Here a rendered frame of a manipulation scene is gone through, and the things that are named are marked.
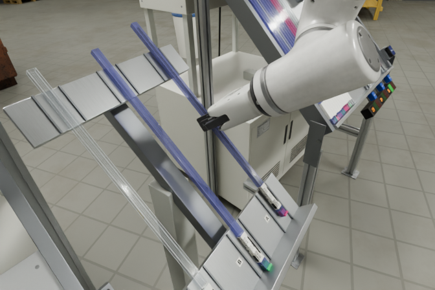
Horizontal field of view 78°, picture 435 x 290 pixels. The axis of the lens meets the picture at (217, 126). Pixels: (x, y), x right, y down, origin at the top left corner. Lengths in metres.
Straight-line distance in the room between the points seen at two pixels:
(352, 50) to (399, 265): 1.33
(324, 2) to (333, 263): 1.23
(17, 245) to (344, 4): 0.87
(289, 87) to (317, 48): 0.06
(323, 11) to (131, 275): 1.30
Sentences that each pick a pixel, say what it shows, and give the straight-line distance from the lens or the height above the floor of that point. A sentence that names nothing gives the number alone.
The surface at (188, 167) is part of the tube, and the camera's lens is 0.49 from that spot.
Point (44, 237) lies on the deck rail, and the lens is 0.50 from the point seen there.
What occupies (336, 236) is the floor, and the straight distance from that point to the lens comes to 1.57.
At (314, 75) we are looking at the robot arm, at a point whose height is 1.08.
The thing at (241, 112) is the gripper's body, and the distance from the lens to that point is 0.44.
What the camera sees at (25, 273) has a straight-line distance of 0.52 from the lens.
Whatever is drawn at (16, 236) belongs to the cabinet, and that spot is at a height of 0.62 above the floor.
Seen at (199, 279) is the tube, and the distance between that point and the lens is 0.48.
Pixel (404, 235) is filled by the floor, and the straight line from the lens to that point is 1.71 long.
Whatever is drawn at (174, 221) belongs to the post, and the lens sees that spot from 0.61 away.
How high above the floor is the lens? 1.22
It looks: 34 degrees down
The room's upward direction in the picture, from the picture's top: 2 degrees counter-clockwise
